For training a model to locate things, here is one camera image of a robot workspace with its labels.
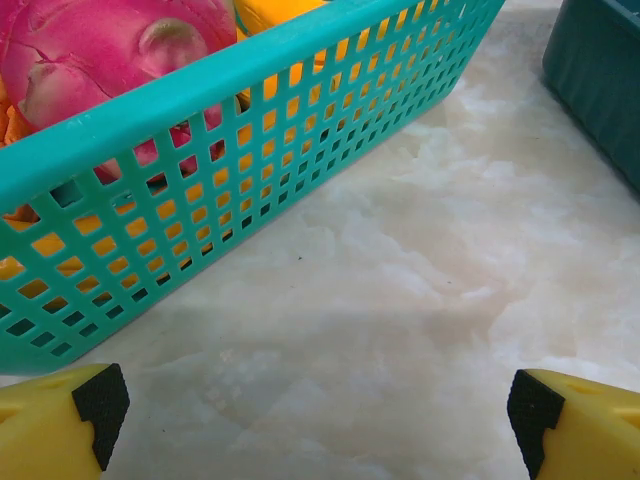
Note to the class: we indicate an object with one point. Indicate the teal plastic mesh basket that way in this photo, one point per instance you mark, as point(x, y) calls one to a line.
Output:
point(200, 85)

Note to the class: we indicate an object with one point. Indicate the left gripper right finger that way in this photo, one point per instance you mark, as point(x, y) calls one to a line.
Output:
point(595, 435)

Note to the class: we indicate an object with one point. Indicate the yellow toy fruit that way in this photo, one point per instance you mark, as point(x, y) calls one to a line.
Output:
point(47, 245)

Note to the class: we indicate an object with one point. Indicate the dark teal plastic container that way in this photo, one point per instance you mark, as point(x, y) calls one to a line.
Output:
point(600, 65)

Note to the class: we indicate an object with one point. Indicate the pink dragon fruit toy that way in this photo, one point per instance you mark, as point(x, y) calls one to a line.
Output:
point(100, 55)

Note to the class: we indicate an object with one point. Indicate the orange toy fruit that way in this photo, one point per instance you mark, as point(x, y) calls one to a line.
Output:
point(7, 120)

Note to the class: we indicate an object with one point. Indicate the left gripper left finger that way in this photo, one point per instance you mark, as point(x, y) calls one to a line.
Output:
point(40, 430)

